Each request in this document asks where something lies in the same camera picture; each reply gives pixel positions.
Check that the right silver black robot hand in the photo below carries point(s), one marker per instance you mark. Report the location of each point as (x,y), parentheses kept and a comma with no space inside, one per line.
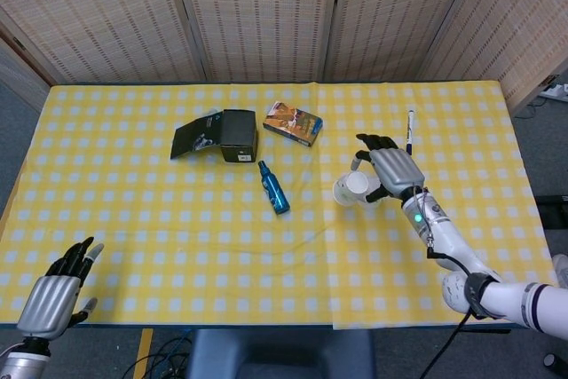
(397,170)

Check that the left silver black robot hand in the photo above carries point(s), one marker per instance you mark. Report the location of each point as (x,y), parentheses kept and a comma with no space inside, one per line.
(49,303)

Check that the white paper cup floral print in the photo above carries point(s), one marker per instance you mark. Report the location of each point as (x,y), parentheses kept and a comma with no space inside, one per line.
(355,183)

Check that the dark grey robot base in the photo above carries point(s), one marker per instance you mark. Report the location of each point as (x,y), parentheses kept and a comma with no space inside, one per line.
(284,357)

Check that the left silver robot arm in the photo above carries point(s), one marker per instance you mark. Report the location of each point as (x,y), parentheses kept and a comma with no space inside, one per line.
(22,361)

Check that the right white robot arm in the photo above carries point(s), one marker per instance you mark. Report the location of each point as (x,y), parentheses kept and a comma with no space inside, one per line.
(444,228)

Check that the blue white marker pen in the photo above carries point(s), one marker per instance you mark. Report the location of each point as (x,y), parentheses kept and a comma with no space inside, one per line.
(410,130)

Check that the yellow white checkered tablecloth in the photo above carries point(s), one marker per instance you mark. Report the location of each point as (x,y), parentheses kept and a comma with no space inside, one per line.
(155,228)
(466,121)

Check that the orange blue printed carton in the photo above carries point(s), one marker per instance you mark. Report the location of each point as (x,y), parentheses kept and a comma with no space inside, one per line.
(293,123)

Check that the blue spray bottle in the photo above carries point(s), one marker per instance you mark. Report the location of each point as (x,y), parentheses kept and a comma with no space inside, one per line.
(275,190)

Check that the woven folding screen panel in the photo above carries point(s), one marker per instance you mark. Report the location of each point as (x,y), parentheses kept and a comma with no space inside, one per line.
(399,10)
(257,10)
(97,10)
(18,77)
(515,24)

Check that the black equipment stand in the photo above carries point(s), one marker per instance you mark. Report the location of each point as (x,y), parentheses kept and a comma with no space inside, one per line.
(552,212)

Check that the black cardboard box open lid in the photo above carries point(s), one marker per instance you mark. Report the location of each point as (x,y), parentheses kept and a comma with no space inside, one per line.
(237,130)

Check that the white power strip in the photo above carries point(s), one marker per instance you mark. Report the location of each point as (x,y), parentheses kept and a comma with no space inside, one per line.
(554,91)

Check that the white shoe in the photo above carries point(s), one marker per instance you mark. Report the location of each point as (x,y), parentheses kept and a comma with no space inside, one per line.
(561,270)

